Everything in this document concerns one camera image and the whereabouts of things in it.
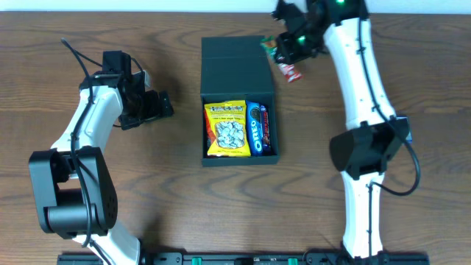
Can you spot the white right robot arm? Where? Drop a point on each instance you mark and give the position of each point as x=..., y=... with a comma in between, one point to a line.
x=373, y=132

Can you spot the blue Oreo packet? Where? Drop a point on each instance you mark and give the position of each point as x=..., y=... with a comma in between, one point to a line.
x=254, y=128

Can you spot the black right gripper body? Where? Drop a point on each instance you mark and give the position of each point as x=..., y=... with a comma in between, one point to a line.
x=285, y=51

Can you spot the black rectangular box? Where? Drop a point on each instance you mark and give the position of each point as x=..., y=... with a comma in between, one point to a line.
x=237, y=68

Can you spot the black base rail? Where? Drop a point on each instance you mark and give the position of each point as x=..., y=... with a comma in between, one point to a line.
x=312, y=258

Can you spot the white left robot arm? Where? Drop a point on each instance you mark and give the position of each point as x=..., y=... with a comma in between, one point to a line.
x=74, y=194

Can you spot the yellow sunflower seed packet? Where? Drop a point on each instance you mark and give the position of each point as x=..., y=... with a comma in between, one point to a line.
x=228, y=122

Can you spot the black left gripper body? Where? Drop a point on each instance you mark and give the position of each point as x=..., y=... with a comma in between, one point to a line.
x=154, y=107

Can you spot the small blue barcode packet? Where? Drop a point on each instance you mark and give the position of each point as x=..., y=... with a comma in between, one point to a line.
x=409, y=138

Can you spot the red snack packet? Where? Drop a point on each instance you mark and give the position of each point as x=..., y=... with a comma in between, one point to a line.
x=210, y=134

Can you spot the Cadbury Dairy Milk bar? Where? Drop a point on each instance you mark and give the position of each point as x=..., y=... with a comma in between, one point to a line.
x=266, y=143

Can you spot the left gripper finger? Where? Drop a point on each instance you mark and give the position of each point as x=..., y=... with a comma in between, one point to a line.
x=166, y=108
x=152, y=106

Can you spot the green red KitKat bar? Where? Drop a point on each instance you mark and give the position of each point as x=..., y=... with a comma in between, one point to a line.
x=269, y=44

